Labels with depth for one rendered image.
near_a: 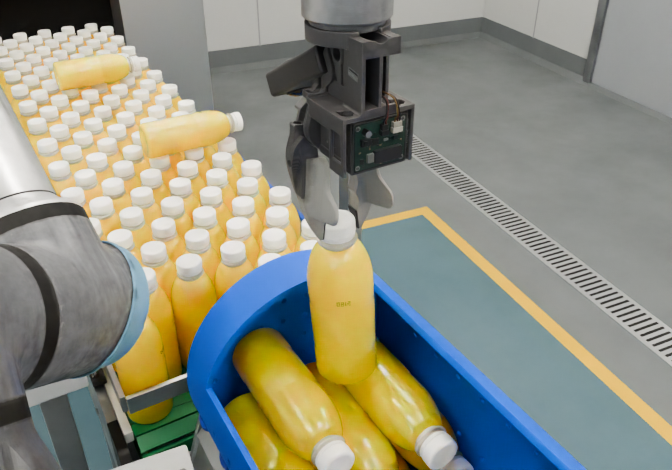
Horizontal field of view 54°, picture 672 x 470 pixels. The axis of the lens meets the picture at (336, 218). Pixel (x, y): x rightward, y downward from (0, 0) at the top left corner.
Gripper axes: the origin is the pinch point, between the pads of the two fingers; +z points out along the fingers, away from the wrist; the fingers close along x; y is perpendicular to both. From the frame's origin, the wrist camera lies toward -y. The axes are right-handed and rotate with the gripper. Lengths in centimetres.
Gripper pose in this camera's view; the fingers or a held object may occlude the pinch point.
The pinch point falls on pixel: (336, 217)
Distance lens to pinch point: 65.6
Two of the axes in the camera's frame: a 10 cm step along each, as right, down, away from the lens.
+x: 8.6, -2.7, 4.3
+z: 0.1, 8.5, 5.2
